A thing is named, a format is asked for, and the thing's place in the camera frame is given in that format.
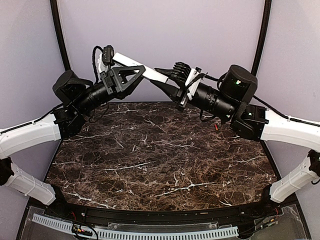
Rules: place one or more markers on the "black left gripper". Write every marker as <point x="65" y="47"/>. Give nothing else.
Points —
<point x="116" y="82"/>

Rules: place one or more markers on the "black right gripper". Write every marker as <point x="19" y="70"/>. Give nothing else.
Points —
<point x="184" y="92"/>

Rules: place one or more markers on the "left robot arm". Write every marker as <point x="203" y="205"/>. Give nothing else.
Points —
<point x="79" y="97"/>

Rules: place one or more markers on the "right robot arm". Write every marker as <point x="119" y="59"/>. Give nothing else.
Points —
<point x="230" y="102"/>

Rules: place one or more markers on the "black frame post left rear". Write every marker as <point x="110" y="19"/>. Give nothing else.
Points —
<point x="59" y="34"/>

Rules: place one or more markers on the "black frame post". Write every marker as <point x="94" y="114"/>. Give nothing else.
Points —
<point x="262" y="36"/>
<point x="59" y="34"/>

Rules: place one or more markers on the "black frame post right rear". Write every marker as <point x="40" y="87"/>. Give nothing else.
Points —
<point x="262" y="36"/>

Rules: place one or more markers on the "black front frame rail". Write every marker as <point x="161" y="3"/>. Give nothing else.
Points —
<point x="245" y="214"/>

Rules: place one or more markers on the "white slotted cable duct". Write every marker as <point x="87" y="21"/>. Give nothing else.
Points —
<point x="121" y="231"/>

